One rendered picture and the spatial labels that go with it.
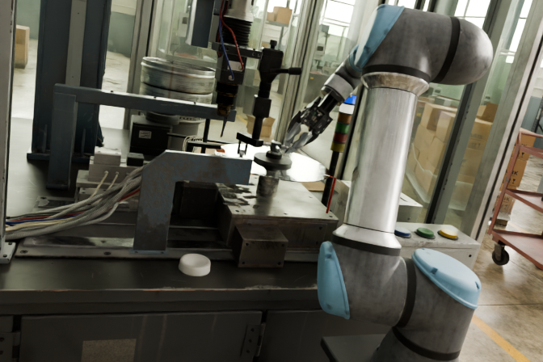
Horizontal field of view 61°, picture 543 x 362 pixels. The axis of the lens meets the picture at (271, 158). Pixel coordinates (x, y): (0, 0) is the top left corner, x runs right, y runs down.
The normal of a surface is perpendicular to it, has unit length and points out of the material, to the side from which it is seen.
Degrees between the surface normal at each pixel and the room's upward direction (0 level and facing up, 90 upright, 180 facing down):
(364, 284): 71
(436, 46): 87
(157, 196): 90
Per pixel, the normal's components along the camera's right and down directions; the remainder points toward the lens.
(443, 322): -0.07, 0.27
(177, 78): 0.14, 0.28
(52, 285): 0.19, -0.95
